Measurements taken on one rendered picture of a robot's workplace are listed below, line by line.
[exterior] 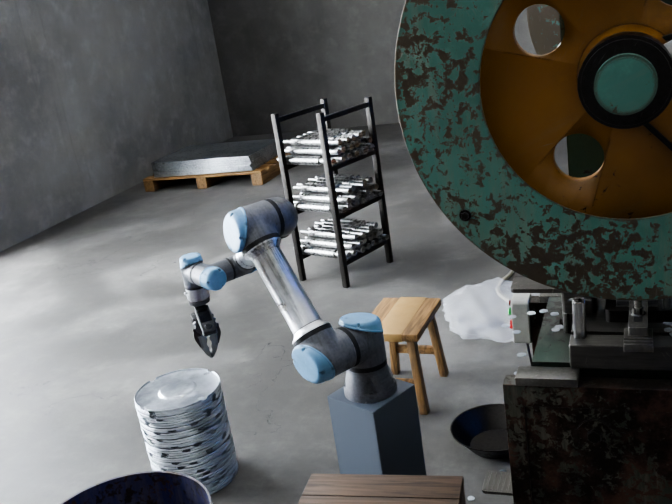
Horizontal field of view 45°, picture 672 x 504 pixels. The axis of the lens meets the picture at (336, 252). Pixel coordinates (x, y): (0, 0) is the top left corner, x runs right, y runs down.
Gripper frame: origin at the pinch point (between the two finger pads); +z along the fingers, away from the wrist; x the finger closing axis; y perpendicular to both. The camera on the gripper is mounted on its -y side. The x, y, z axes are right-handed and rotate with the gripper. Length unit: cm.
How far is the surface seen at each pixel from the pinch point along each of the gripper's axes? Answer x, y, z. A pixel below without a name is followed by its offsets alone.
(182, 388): 12.0, -0.7, 8.8
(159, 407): 21.0, -8.5, 9.4
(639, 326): -79, -120, -32
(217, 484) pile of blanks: 8.6, -12.9, 40.8
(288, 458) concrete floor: -17.9, -6.9, 43.4
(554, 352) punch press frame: -69, -101, -21
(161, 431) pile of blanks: 22.2, -11.0, 16.6
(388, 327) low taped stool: -66, 4, 10
